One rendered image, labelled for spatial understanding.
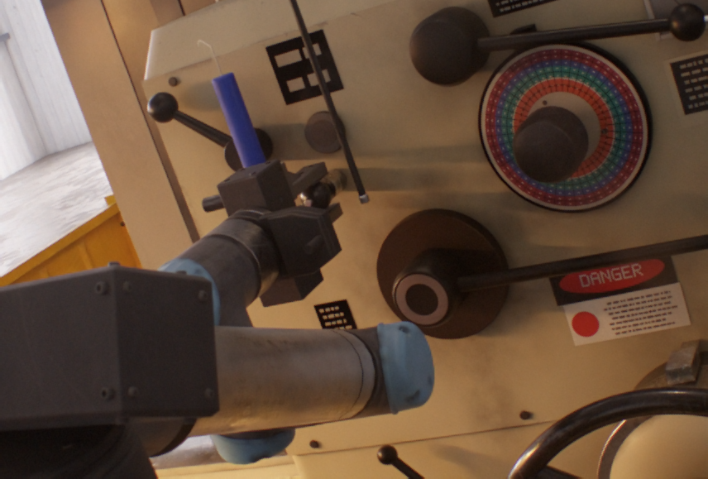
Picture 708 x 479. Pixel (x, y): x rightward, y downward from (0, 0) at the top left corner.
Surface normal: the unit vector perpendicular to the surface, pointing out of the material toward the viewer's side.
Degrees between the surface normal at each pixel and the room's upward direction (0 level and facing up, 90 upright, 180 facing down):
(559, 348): 90
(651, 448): 64
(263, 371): 86
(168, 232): 90
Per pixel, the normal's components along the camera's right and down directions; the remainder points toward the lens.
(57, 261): 0.86, -0.21
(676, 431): -0.55, -0.16
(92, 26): -0.39, 0.32
